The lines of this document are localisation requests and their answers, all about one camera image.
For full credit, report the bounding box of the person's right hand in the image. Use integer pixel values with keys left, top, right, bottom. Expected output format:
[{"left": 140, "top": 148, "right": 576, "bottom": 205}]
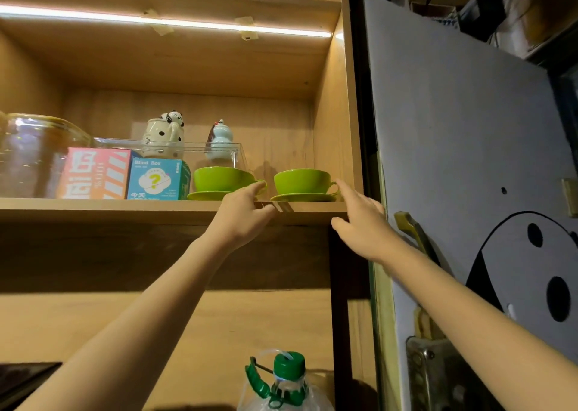
[{"left": 331, "top": 179, "right": 401, "bottom": 265}]

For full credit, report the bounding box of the person's left hand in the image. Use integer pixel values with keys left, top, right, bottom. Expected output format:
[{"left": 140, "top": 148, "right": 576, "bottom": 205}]
[{"left": 204, "top": 181, "right": 279, "bottom": 255}]

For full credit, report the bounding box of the person's left forearm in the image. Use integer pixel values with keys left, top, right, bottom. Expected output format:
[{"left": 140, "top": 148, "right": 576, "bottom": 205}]
[{"left": 16, "top": 235, "right": 236, "bottom": 411}]

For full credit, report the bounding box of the person's right forearm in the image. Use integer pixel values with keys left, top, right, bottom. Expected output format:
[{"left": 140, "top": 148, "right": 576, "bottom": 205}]
[{"left": 381, "top": 242, "right": 578, "bottom": 411}]

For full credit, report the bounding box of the green ceramic cup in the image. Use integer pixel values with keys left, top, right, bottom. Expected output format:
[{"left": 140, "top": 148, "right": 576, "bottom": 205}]
[
  {"left": 194, "top": 166, "right": 267, "bottom": 194},
  {"left": 274, "top": 168, "right": 340, "bottom": 196}
]

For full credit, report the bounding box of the pale blue gourd figurine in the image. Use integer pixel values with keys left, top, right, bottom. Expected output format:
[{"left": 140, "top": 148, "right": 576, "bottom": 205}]
[{"left": 205, "top": 119, "right": 235, "bottom": 162}]

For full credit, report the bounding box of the clear plastic tray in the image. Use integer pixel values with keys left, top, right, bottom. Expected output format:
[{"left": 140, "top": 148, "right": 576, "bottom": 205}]
[{"left": 92, "top": 137, "right": 249, "bottom": 172}]

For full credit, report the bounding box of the blue cardboard box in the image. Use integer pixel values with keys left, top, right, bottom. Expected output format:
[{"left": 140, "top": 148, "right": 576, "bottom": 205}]
[{"left": 127, "top": 157, "right": 192, "bottom": 201}]

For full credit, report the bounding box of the white spotted panda teapot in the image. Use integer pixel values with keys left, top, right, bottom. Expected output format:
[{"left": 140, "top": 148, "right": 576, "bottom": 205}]
[{"left": 141, "top": 110, "right": 186, "bottom": 159}]

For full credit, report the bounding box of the grey board with panda print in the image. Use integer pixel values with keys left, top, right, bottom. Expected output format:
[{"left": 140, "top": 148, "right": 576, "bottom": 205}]
[{"left": 363, "top": 0, "right": 578, "bottom": 411}]

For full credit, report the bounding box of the clear bottle with green cap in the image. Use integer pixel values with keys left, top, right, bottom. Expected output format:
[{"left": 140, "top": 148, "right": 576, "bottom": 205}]
[{"left": 237, "top": 351, "right": 335, "bottom": 411}]

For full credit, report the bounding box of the wooden shelf cabinet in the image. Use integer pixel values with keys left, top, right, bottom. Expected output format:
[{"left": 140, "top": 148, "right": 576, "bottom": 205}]
[{"left": 0, "top": 0, "right": 379, "bottom": 411}]

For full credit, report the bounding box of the pink striped cardboard box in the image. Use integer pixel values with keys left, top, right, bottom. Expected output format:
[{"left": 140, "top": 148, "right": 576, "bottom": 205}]
[{"left": 56, "top": 147, "right": 133, "bottom": 200}]

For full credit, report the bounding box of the metal door lock plate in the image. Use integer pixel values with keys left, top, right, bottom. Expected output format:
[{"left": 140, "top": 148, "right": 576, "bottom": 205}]
[{"left": 405, "top": 336, "right": 499, "bottom": 411}]

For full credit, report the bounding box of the piece of beige tape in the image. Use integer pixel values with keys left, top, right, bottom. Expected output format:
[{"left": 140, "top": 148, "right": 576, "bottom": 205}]
[
  {"left": 143, "top": 9, "right": 175, "bottom": 36},
  {"left": 234, "top": 16, "right": 259, "bottom": 42}
]

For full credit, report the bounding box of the brass hinge plate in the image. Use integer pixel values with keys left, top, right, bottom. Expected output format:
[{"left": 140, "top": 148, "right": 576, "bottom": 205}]
[{"left": 561, "top": 178, "right": 578, "bottom": 218}]

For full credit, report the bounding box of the large clear glass jar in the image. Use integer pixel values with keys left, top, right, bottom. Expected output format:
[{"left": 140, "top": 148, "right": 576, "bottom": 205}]
[{"left": 0, "top": 112, "right": 94, "bottom": 199}]

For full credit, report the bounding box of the black box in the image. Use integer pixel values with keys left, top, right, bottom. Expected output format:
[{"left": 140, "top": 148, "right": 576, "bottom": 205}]
[{"left": 460, "top": 0, "right": 507, "bottom": 42}]

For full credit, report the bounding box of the LED light strip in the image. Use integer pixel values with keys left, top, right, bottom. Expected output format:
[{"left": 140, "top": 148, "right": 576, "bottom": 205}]
[{"left": 0, "top": 4, "right": 334, "bottom": 39}]

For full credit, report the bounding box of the black flat appliance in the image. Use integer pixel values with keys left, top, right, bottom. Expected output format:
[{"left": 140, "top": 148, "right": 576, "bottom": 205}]
[{"left": 0, "top": 361, "right": 63, "bottom": 411}]

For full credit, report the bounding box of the brass door handle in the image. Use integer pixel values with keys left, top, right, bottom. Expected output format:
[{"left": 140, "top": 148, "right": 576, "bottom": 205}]
[{"left": 394, "top": 211, "right": 442, "bottom": 268}]

